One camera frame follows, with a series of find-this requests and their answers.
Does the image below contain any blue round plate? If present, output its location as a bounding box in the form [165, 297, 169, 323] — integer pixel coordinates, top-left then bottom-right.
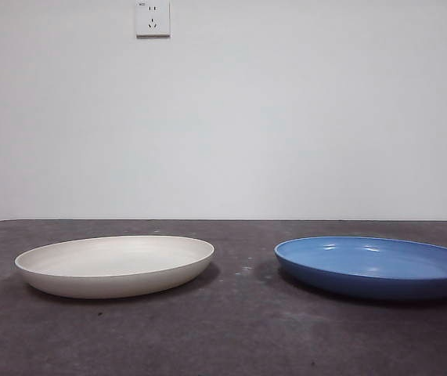
[273, 235, 447, 302]

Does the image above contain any white round plate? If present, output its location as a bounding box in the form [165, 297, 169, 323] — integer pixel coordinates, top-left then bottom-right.
[14, 234, 216, 300]

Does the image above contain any white wall socket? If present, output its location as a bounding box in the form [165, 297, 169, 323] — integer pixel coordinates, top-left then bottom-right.
[135, 0, 171, 39]

